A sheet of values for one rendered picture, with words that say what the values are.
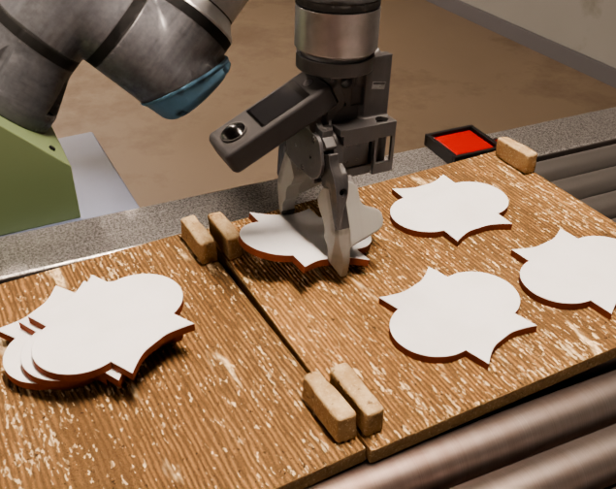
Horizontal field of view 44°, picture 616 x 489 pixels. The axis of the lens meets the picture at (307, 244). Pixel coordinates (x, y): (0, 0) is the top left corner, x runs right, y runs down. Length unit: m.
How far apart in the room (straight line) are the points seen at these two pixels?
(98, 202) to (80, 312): 0.38
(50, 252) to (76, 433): 0.29
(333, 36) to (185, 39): 0.36
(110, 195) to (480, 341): 0.57
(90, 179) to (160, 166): 1.90
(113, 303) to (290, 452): 0.21
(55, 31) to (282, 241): 0.39
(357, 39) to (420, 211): 0.26
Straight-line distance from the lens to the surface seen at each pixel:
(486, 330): 0.70
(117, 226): 0.90
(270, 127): 0.68
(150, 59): 0.98
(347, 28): 0.67
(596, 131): 1.17
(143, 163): 3.03
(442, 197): 0.89
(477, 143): 1.06
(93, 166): 1.14
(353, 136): 0.71
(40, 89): 0.99
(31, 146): 0.97
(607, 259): 0.83
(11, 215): 1.00
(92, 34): 0.98
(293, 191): 0.80
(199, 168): 2.96
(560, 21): 4.15
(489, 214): 0.87
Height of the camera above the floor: 1.39
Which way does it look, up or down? 34 degrees down
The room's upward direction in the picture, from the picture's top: straight up
